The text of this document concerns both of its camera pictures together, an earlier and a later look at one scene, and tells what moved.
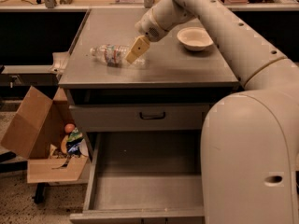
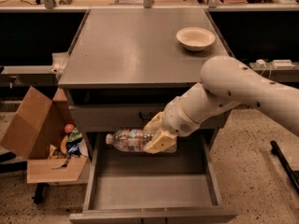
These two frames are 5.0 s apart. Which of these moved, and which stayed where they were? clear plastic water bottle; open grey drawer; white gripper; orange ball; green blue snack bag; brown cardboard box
Moved: clear plastic water bottle; white gripper
Stayed: green blue snack bag; open grey drawer; orange ball; brown cardboard box
